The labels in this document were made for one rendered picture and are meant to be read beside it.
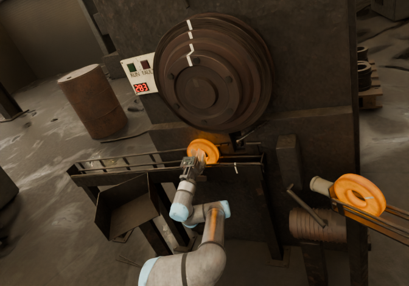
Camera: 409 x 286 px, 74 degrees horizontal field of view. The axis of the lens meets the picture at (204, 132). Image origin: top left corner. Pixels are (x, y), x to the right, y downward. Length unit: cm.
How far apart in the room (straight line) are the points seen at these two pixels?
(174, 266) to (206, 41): 70
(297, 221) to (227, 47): 74
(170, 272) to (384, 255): 122
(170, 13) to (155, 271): 92
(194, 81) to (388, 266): 132
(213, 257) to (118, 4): 104
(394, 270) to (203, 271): 112
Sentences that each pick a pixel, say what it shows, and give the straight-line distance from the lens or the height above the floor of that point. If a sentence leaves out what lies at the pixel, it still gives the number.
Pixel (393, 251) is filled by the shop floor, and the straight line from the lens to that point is 179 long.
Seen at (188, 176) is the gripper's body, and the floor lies 77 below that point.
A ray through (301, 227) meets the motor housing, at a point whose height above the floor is 51.
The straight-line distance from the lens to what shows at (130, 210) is 146.
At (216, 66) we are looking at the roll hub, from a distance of 90.
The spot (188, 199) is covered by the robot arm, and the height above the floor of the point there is 73.
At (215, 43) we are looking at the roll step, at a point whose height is 126.
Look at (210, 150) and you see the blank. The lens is 127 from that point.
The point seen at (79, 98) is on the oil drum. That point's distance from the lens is 383.
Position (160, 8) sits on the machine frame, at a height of 140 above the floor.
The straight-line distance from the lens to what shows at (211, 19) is 96.
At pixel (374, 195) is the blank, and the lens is 98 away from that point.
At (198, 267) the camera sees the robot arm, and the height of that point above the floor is 80.
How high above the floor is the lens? 146
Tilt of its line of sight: 29 degrees down
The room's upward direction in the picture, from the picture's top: 20 degrees counter-clockwise
